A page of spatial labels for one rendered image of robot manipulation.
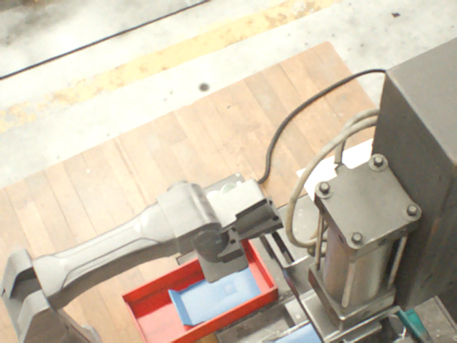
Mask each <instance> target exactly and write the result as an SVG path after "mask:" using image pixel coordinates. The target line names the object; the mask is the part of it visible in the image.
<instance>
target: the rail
mask: <svg viewBox="0 0 457 343"><path fill-rule="evenodd" d="M308 324H310V322H309V320H307V321H305V322H303V323H301V324H299V325H297V326H296V327H293V328H292V329H289V330H288V331H285V332H284V333H281V334H280V335H279V337H280V339H281V338H283V337H285V336H287V335H289V334H291V333H293V332H295V331H296V330H298V329H300V328H302V327H304V326H306V325H308Z"/></svg>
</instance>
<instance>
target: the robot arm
mask: <svg viewBox="0 0 457 343"><path fill-rule="evenodd" d="M155 198H156V202H155V203H153V204H151V205H149V206H147V207H145V208H144V210H142V211H141V212H140V213H139V214H137V215H136V216H134V217H133V218H131V219H130V220H128V221H127V222H125V223H123V224H121V225H119V226H117V227H115V228H113V229H111V230H109V231H106V232H105V233H102V234H101V235H98V236H96V237H94V238H92V239H90V240H87V241H85V242H83V243H81V244H78V245H77V246H74V247H71V248H68V249H66V250H62V251H59V252H55V253H52V254H49V255H41V256H39V257H37V258H34V259H33V258H32V256H31V255H30V253H29V252H28V250H27V249H26V248H22V249H20V250H17V251H16V252H13V253H12V254H11V255H10V256H9V257H8V259H7V264H6V266H5V271H4V274H3V278H2V281H1V286H0V294H1V297H2V299H3V302H4V304H5V307H6V309H7V312H8V314H9V317H10V320H11V322H12V325H13V327H14V330H15V332H16V335H17V338H18V341H19V343H103V341H102V339H101V336H100V335H99V332H98V331H97V330H96V329H95V328H94V327H93V326H91V327H89V326H88V325H79V324H78V323H77V322H76V321H75V320H74V319H73V318H72V317H71V316H70V315H69V314H67V313H66V312H65V310H64V309H63V308H64V307H65V306H68V305H69V303H70V302H71V301H73V300H74V299H75V298H77V297H78V296H80V295H81V294H83V293H84V292H86V291H87V290H89V289H91V288H93V287H95V286H97V285H98V284H101V283H102V282H105V281H106V280H109V279H110V278H113V277H115V276H117V275H119V274H121V273H123V272H125V271H127V270H130V269H132V268H134V267H137V266H138V265H141V264H144V263H147V262H149V261H153V260H156V259H161V258H164V257H171V256H173V255H175V254H177V253H180V254H181V255H182V254H184V253H186V252H188V251H190V250H192V249H194V251H195V253H196V255H197V257H198V259H199V263H200V264H201V268H202V270H203V273H204V275H205V278H206V281H208V283H210V284H212V283H215V282H217V281H219V280H221V278H224V277H227V276H229V275H231V274H234V273H236V272H237V273H239V272H242V271H243V270H246V269H248V267H249V263H248V260H247V258H246V255H245V251H244V249H243V246H242V244H241V241H242V240H244V239H246V238H247V239H248V240H252V239H256V238H258V237H259V236H262V235H268V234H271V233H274V232H275V231H276V230H278V229H283V228H284V225H283V223H282V222H283V221H282V218H281V216H280V214H279V212H278V209H276V207H275V204H274V202H273V199H272V197H271V196H270V197H267V198H266V197H265V195H264V193H263V191H262V190H261V187H259V184H258V183H257V181H256V179H255V178H252V179H249V180H247V181H246V182H244V183H242V184H240V185H239V186H237V187H235V188H233V189H232V190H230V191H228V192H227V193H225V194H223V193H222V191H218V192H217V193H215V194H213V195H212V196H210V197H208V198H207V197H206V195H205V193H204V192H203V189H202V188H201V185H200V184H198V183H195V182H191V183H188V182H187V181H186V180H179V181H177V182H174V183H173V184H172V185H170V186H169V187H168V189H167V192H166V193H163V194H162V195H159V196H157V197H155Z"/></svg>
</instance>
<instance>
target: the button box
mask: <svg viewBox="0 0 457 343"><path fill-rule="evenodd" d="M385 72H386V70H385V69H368V70H364V71H361V72H358V73H355V74H353V75H351V76H348V77H346V78H344V79H342V80H340V81H338V82H336V83H334V84H332V85H331V86H329V87H327V88H326V89H324V90H322V91H320V92H319V93H317V94H316V95H314V96H313V97H311V98H309V99H308V100H307V101H305V102H304V103H302V104H301V105H300V106H299V107H297V108H296V109H295V110H294V111H292V112H291V113H290V114H289V115H288V116H287V117H286V118H285V119H284V121H283V122H282V123H281V125H280V126H279V127H278V129H277V131H276V132H275V135H274V136H273V138H272V140H271V143H270V144H269V147H268V150H267V155H266V168H265V174H264V176H263V177H262V178H261V179H260V180H258V181H257V183H258V184H259V185H260V184H262V183H263V182H264V181H265V180H266V179H267V178H268V176H269V172H270V166H271V152H272V150H273V147H274V145H275V142H276V140H277V138H278V136H279V134H280V133H281V131H282V129H283V128H284V126H285V125H286V124H287V122H288V121H289V120H290V119H291V118H292V117H293V116H294V115H295V114H297V113H298V112H299V111H300V110H302V109H303V108H304V107H305V106H306V105H308V104H310V103H311V102H312V101H314V100H316V99H317V98H319V97H320V96H322V95H323V94H325V93H327V92H329V91H331V90H333V89H334V88H336V87H338V86H340V85H342V84H344V83H346V82H348V81H350V80H352V79H354V78H357V77H360V76H363V75H366V74H372V73H382V74H385ZM244 182H245V180H244V178H243V176H242V175H241V173H240V172H237V173H235V174H233V175H231V176H229V177H227V178H224V179H222V180H220V181H218V182H216V183H214V184H212V185H209V186H207V187H205V188H204V189H203V192H204V193H205V195H206V197H208V195H209V194H210V193H211V192H214V191H217V192H218V191H222V190H223V188H224V187H225V186H226V185H228V184H234V185H235V186H239V185H240V184H242V183H244Z"/></svg>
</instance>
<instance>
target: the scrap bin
mask: <svg viewBox="0 0 457 343"><path fill-rule="evenodd" d="M241 244H242V246H243V249H244V251H245V255H246V258H247V260H248V263H249V268H250V270H251V272H252V274H253V276H254V279H255V281H256V283H257V285H258V287H259V289H260V291H261V294H260V295H257V296H256V297H253V298H252V299H249V300H247V301H245V302H243V303H242V304H239V305H238V306H235V307H234V308H231V309H230V310H227V311H226V312H223V313H222V314H220V315H218V316H216V317H214V318H212V319H210V320H208V321H206V322H202V323H199V324H197V325H195V326H193V327H191V326H187V325H182V322H181V320H180V318H179V316H178V313H177V311H176V309H175V306H174V304H173V302H172V299H171V297H170V294H169V292H168V290H172V291H181V290H183V289H186V288H188V287H189V286H190V285H192V284H194V283H196V282H199V281H201V280H204V279H205V275H204V273H203V270H202V268H201V264H200V263H199V259H198V257H196V258H194V259H192V260H190V261H188V262H186V263H184V264H182V265H180V266H178V267H175V268H173V269H171V270H169V271H168V272H165V273H164V274H161V275H160V276H157V277H155V278H153V279H151V280H149V281H147V282H145V283H143V284H141V285H139V286H137V287H135V288H133V289H131V290H129V291H127V292H125V293H123V294H121V296H122V298H123V300H124V302H125V304H126V306H127V309H128V311H129V313H130V315H131V317H132V319H133V322H134V324H135V326H136V328H137V330H138V332H139V334H140V336H141V339H142V340H143V343H193V342H196V341H197V340H200V339H201V338H204V337H205V336H208V335H209V334H211V333H213V332H215V331H217V330H219V329H221V328H223V327H225V326H227V325H229V324H231V323H233V322H235V321H237V320H239V319H241V318H243V317H245V316H247V315H249V314H250V313H252V312H254V311H256V310H258V309H260V308H262V307H264V306H266V305H268V304H270V303H272V302H274V301H276V300H278V286H277V285H276V283H275V281H274V279H273V277H272V276H271V274H270V272H269V270H268V269H267V267H266V265H265V263H264V262H263V260H262V258H261V257H260V255H259V253H258V251H257V250H256V248H255V246H254V245H253V243H252V241H251V240H248V239H247V238H246V239H244V240H242V241H241Z"/></svg>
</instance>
